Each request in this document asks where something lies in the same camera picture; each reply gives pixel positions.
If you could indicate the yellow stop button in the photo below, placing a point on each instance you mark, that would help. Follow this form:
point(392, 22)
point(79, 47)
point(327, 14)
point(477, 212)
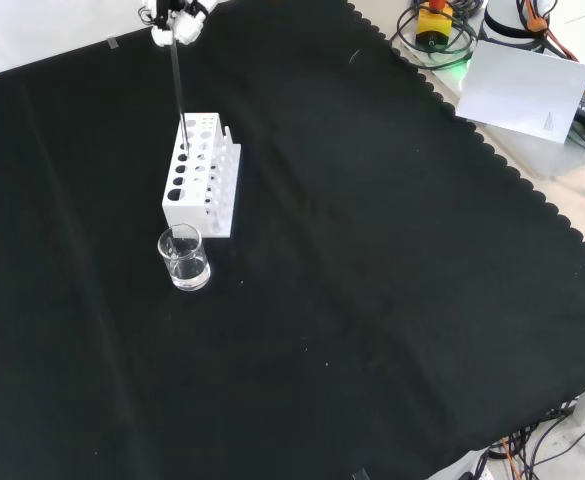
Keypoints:
point(434, 25)

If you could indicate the clear glass rod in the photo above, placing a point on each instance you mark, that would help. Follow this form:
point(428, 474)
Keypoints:
point(178, 85)

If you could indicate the small clear glass beaker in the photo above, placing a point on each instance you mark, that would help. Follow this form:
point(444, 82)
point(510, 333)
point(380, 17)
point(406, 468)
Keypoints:
point(187, 270)

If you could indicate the pale board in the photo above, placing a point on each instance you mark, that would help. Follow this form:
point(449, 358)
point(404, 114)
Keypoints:
point(517, 90)

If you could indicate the white test tube rack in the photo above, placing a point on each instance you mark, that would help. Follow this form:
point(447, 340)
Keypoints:
point(182, 212)

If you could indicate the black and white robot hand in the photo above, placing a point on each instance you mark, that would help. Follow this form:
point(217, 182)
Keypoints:
point(187, 27)

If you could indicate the black bench cloth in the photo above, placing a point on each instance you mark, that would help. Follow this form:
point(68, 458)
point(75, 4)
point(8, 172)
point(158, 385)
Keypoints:
point(322, 250)

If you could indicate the clear tape piece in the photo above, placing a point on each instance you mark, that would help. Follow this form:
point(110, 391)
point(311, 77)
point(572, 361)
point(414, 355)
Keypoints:
point(113, 44)
point(359, 475)

